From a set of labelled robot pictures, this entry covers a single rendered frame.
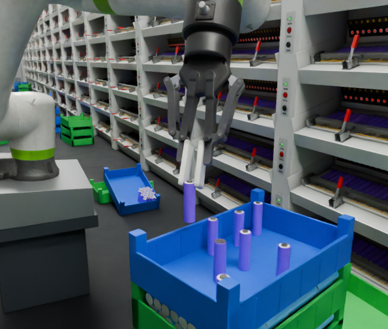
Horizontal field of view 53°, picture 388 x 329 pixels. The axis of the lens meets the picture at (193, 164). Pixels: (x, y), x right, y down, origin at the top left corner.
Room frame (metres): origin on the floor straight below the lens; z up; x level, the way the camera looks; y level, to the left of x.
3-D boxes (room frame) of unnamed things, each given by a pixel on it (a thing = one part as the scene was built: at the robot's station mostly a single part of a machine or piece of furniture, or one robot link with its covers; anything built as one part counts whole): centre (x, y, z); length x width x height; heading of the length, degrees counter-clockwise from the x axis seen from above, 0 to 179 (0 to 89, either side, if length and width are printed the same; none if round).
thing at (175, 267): (0.55, -0.08, 0.44); 0.30 x 0.20 x 0.08; 133
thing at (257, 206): (0.68, -0.12, 0.44); 0.02 x 0.02 x 0.06
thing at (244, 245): (0.55, -0.08, 0.44); 0.02 x 0.02 x 0.06
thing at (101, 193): (2.03, 0.40, 0.04); 0.30 x 0.20 x 0.08; 117
